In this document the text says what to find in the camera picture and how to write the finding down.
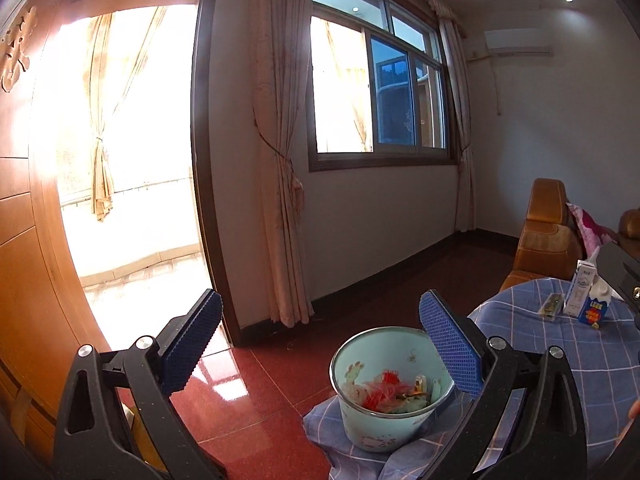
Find red ribbed wrapper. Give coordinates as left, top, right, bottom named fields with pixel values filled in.
left=360, top=369, right=401, bottom=410

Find balcony curtain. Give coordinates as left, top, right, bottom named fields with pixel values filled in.
left=87, top=7, right=169, bottom=224

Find air conditioner pipe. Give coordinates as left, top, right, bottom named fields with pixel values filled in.
left=464, top=49, right=502, bottom=117

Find light green trash bin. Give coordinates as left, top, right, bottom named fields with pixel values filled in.
left=328, top=327, right=457, bottom=454

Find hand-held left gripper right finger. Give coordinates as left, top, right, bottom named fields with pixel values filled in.
left=419, top=288, right=589, bottom=480

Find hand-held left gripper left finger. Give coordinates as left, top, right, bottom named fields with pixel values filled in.
left=51, top=288, right=227, bottom=480

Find dark wooden door frame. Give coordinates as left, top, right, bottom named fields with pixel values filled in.
left=189, top=0, right=247, bottom=347

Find large pink floral pillow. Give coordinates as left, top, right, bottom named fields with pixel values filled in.
left=565, top=202, right=620, bottom=261

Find white milk carton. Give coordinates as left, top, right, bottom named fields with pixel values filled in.
left=562, top=258, right=599, bottom=317

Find small clear wrapped packet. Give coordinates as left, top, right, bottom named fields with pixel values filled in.
left=538, top=292, right=565, bottom=320

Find sliding glass window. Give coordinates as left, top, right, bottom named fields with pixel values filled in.
left=306, top=0, right=462, bottom=172

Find blue milk carton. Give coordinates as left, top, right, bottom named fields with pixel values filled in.
left=578, top=279, right=621, bottom=331

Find pink plastic bag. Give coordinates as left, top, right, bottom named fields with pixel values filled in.
left=343, top=377, right=376, bottom=404

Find white air conditioner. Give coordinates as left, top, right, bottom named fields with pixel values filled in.
left=483, top=28, right=554, bottom=57

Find wooden sliding door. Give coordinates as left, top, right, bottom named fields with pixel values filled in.
left=0, top=0, right=122, bottom=463

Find tied beige curtain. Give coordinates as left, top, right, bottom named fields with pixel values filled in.
left=437, top=14, right=479, bottom=234

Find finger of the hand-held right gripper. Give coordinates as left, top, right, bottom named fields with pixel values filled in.
left=597, top=240, right=640, bottom=307

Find long pink curtain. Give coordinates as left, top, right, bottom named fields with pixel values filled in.
left=247, top=0, right=321, bottom=329

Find brown leather chaise sofa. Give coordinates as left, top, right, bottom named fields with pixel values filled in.
left=498, top=178, right=587, bottom=294

